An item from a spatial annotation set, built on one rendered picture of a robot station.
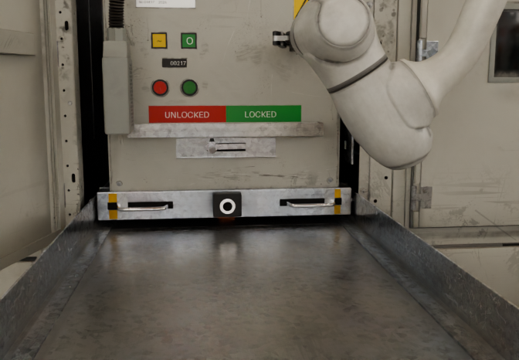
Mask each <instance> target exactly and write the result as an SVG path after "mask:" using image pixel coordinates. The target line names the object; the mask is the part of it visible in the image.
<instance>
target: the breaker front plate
mask: <svg viewBox="0 0 519 360"><path fill-rule="evenodd" d="M109 3H110V2H109V0H104V13H105V35H106V41H107V28H108V27H109V25H108V24H109V22H108V21H109V19H108V18H110V17H109V16H108V15H109V13H108V12H109V10H108V9H109V7H108V6H110V5H109ZM123 7H124V9H123V10H124V12H123V13H124V14H123V16H124V17H123V19H124V20H123V21H124V23H123V24H124V28H125V29H126V38H127V41H128V42H129V43H130V49H131V58H130V59H131V60H132V70H133V95H134V123H135V124H231V123H317V122H318V121H320V122H322V123H324V136H299V137H219V138H214V141H215V142H214V143H246V150H245V151H216V152H215V153H214V154H212V153H210V152H209V151H207V143H210V142H209V141H210V138H127V134H109V139H110V181H111V191H146V190H188V189H229V188H311V187H337V186H338V131H339V114H338V112H337V110H336V107H335V105H334V101H333V100H332V98H331V95H330V94H329V93H328V91H327V89H326V87H325V86H324V84H323V83H322V81H321V80H320V78H319V77H318V75H317V74H316V73H315V72H314V70H313V69H312V67H311V66H310V65H309V63H308V62H307V61H306V60H305V59H303V58H302V57H300V56H299V55H298V54H297V53H296V52H294V51H293V52H290V48H289V46H287V47H286V48H285V49H282V48H280V47H279V46H273V31H278V32H284V33H285V34H286V32H289V31H290V28H291V26H292V23H293V21H294V0H195V8H136V0H125V1H124V6H123ZM152 32H166V33H167V45H168V48H167V49H152V48H151V33H152ZM181 32H189V33H196V34H197V49H181ZM162 59H187V67H162ZM155 80H164V81H166V82H167V84H168V92H167V93H166V94H165V95H163V96H158V95H156V94H155V93H154V92H153V90H152V84H153V82H154V81H155ZM185 80H194V81H195V82H196V83H197V85H198V90H197V92H196V93H195V94H194V95H192V96H187V95H185V94H184V93H183V92H182V90H181V85H182V83H183V82H184V81H185ZM259 105H301V122H206V123H149V112H148V106H259Z"/></svg>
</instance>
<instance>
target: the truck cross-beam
mask: <svg viewBox="0 0 519 360"><path fill-rule="evenodd" d="M325 189H340V190H341V197H340V198H334V201H335V203H336V205H340V206H341V214H331V215H350V214H351V187H349V186H348V185H346V184H339V187H311V188H229V189H188V190H146V191H110V188H101V189H100V190H99V191H98V192H97V216H98V220H126V219H110V217H109V210H117V203H116V202H109V197H108V194H113V193H127V204H128V208H136V207H162V206H165V205H166V204H167V203H169V204H170V206H169V207H168V208H167V209H166V210H163V211H139V212H128V219H191V218H224V217H214V216H213V195H212V194H213V192H241V194H242V216H237V217H257V216H322V215H324V207H313V208H292V207H289V206H288V205H286V204H285V201H288V202H289V203H292V204H315V203H324V190H325Z"/></svg>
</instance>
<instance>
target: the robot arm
mask: <svg viewBox="0 0 519 360"><path fill-rule="evenodd" d="M506 4H507V0H465V2H464V4H463V7H462V10H461V12H460V15H459V18H458V19H457V22H456V25H455V27H454V29H453V31H452V33H451V35H450V37H449V39H448V40H447V42H446V44H445V45H444V46H443V47H442V49H441V50H440V51H439V52H437V53H436V54H435V55H433V56H431V57H429V58H428V59H425V60H423V61H418V62H413V61H408V60H406V59H401V60H399V61H397V62H390V60H389V59H388V57H387V56H386V54H385V51H384V49H383V48H382V45H381V43H380V41H379V38H378V34H377V32H376V28H375V21H374V18H373V15H372V13H371V10H370V8H369V7H368V5H367V4H366V2H365V1H364V0H309V1H308V2H307V3H306V4H305V5H304V6H303V7H302V9H301V10H300V11H299V13H298V15H297V17H296V18H295V19H294V21H293V23H292V26H291V28H290V31H289V32H286V34H285V33H284V32H278V31H273V46H279V47H280V48H282V49H285V48H286V47H287V46H289V48H290V52H293V51H294V52H296V53H297V54H298V55H299V56H300V57H302V58H303V59H305V60H306V61H307V62H308V63H309V65H310V66H311V67H312V69H313V70H314V72H315V73H316V74H317V75H318V77H319V78H320V80H321V81H322V83H323V84H324V86H325V87H326V89H327V91H328V93H329V94H330V95H331V98H332V100H333V101H334V105H335V107H336V110H337V112H338V114H339V115H340V117H341V119H342V120H343V122H344V124H345V126H346V128H347V129H348V130H349V132H350V133H351V135H352V136H353V138H354V139H355V140H356V141H357V142H358V143H359V145H360V146H361V147H362V148H363V149H364V150H365V151H366V153H367V154H369V155H370V156H371V157H372V158H373V159H375V160H376V161H377V162H378V163H379V164H381V165H383V166H385V167H386V168H390V169H391V170H402V169H406V168H411V167H412V166H415V165H417V164H419V163H420V162H422V161H423V160H424V159H425V158H426V157H427V154H428V153H429V152H430V150H431V147H432V142H433V132H432V130H431V128H430V126H429V125H430V124H431V122H432V119H433V118H434V117H436V116H437V115H438V113H439V105H440V103H441V101H442V99H443V98H444V97H445V96H446V95H447V94H448V93H449V92H450V91H451V90H452V89H453V88H454V87H455V86H456V85H457V84H458V83H459V82H460V81H461V80H462V79H463V78H464V77H465V76H466V75H467V74H468V73H469V72H470V71H471V70H472V68H473V67H474V66H475V64H476V63H477V61H478V59H479V58H480V57H481V55H482V53H483V51H484V50H485V48H486V46H487V44H488V42H489V40H490V37H491V36H492V34H493V32H494V29H495V27H496V25H497V23H498V20H499V18H500V16H501V14H502V12H503V10H504V7H505V5H506Z"/></svg>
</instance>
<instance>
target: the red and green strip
mask: <svg viewBox="0 0 519 360"><path fill-rule="evenodd" d="M148 112H149V123H206V122H301V105H259V106H148Z"/></svg>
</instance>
